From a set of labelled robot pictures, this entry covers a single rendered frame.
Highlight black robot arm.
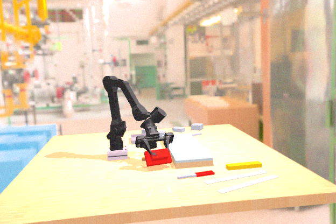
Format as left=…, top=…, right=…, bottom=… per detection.
left=102, top=76, right=166, bottom=151

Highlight yellow rectangular bar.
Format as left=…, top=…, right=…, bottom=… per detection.
left=226, top=161, right=262, bottom=171

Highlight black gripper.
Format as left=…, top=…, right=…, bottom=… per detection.
left=135, top=125, right=174, bottom=154

